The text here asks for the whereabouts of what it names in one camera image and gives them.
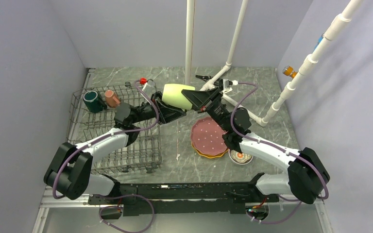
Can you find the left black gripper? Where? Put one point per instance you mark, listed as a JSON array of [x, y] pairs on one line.
[[166, 113]]

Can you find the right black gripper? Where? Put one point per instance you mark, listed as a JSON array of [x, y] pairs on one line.
[[200, 99]]

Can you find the cream yellow-green cup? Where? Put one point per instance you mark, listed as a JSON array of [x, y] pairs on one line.
[[172, 95]]

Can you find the pink mug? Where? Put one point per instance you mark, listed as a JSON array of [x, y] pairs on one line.
[[112, 98]]

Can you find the patterned floral bowl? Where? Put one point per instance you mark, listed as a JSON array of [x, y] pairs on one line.
[[240, 158]]

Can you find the dark green mug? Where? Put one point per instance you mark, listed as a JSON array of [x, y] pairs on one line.
[[94, 102]]

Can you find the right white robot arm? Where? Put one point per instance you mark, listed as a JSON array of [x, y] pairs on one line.
[[303, 174]]

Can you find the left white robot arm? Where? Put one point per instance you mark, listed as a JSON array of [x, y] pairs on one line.
[[69, 173]]

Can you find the black pliers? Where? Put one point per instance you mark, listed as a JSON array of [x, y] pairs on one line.
[[203, 78]]

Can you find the pink dotted plate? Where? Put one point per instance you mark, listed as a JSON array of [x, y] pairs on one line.
[[206, 136]]

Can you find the yellow plate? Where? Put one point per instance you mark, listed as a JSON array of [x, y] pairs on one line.
[[210, 156]]

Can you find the white PVC diagonal pipe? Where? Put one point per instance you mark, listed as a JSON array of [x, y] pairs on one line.
[[339, 22]]

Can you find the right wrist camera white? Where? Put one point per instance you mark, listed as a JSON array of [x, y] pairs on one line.
[[227, 85]]

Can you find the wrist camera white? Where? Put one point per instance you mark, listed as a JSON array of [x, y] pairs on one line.
[[227, 85], [149, 87]]

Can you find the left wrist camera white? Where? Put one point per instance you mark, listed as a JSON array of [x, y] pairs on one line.
[[149, 87]]

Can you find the white PVC pipe frame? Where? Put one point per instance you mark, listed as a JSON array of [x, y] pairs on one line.
[[190, 16]]

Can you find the orange yellow wall fitting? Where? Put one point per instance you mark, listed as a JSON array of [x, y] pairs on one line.
[[289, 71]]

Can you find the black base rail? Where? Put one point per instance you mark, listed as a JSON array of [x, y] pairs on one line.
[[176, 198]]

